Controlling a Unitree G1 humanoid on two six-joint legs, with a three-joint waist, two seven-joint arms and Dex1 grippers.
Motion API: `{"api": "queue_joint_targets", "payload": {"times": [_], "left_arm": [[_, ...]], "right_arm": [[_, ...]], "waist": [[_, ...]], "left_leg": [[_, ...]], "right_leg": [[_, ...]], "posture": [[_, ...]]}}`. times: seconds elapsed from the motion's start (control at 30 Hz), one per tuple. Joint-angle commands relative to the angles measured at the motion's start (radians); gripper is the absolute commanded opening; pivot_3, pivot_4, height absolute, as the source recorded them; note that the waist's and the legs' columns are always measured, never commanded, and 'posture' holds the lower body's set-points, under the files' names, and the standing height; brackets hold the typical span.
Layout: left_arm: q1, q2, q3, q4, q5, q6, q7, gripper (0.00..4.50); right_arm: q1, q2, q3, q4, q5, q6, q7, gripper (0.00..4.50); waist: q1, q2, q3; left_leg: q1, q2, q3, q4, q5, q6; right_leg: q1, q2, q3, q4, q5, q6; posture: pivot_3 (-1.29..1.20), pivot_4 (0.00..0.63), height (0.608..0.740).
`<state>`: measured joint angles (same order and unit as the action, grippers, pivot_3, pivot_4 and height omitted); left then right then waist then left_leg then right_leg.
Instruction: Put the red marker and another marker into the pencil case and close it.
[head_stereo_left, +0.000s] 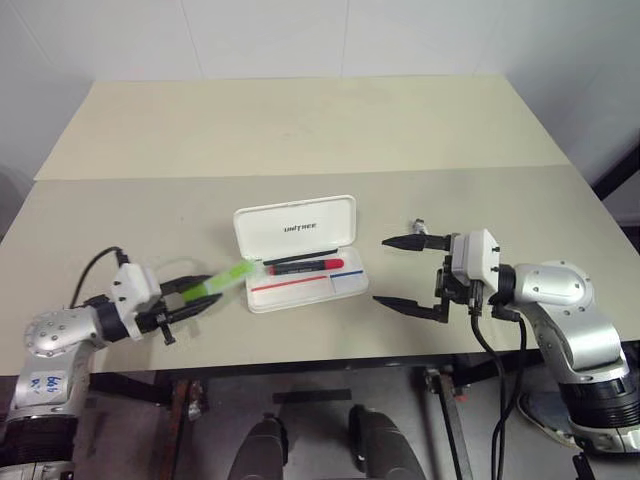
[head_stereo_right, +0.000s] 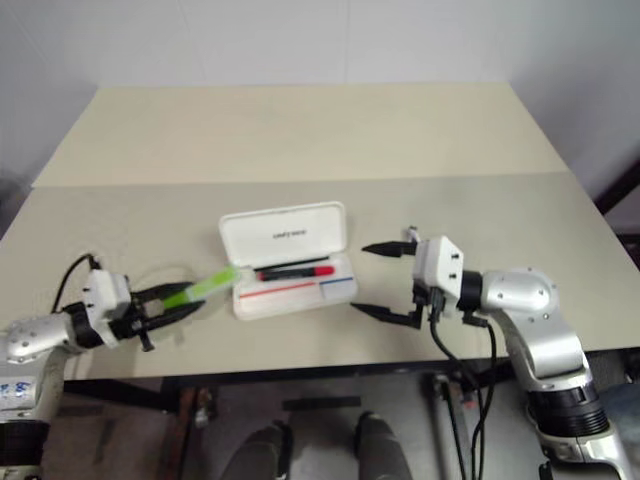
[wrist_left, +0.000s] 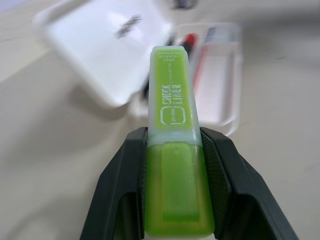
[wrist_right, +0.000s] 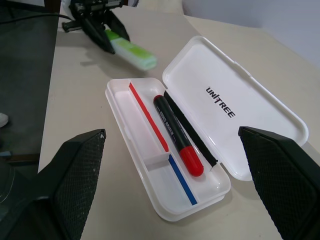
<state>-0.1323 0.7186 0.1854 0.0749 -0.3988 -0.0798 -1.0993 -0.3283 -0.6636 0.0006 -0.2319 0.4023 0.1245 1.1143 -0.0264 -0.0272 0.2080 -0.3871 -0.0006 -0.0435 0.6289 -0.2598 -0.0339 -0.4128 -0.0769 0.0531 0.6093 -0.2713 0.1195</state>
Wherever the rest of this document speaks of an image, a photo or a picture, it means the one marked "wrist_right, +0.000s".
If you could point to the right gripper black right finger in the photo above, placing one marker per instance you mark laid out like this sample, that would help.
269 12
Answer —
282 180

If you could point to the white Unitree pencil case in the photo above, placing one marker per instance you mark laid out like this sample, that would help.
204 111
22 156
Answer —
212 62

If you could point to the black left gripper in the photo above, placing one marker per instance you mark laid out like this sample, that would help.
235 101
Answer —
92 7

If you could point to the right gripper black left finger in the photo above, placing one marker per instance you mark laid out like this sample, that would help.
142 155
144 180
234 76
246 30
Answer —
75 175

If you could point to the black marker with red cap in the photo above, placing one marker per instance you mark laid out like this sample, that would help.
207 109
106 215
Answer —
172 125

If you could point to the white shoe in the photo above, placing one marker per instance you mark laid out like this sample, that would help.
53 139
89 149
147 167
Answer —
3 119

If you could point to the green highlighter marker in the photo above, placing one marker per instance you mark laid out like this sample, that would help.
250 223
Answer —
135 53

